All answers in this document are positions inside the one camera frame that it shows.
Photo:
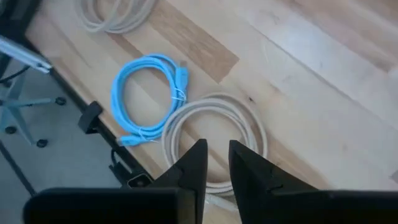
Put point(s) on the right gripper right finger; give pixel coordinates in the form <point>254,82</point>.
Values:
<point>280,202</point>

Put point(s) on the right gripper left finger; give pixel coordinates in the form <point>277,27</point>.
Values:
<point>124,205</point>

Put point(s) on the grey office chair base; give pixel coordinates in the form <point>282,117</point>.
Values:
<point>18,104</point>

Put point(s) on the silver metal bar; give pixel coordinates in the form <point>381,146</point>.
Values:
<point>21,53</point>

